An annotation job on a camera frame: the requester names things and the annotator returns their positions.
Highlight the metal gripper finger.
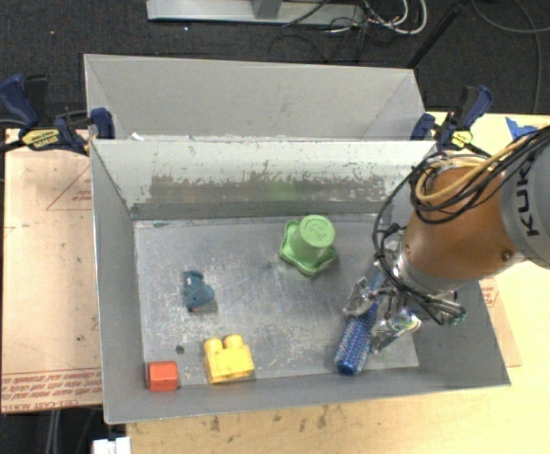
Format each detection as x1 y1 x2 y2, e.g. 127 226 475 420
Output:
370 310 421 353
342 275 384 320

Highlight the blue bristled roller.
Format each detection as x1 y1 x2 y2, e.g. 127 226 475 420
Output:
334 301 379 376

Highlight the green toy cup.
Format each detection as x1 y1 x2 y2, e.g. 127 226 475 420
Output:
278 214 338 277

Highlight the grey metal bin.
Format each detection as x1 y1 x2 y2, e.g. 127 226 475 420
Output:
83 53 512 426

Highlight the yellow toy brick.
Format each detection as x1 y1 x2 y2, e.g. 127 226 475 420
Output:
202 334 256 385

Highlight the dark blue toy animal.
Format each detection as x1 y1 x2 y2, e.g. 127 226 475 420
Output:
180 270 217 313

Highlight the orange cube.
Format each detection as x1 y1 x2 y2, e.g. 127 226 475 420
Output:
146 360 181 393

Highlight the brown cardboard board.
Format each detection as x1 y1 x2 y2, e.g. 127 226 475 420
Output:
0 128 523 415

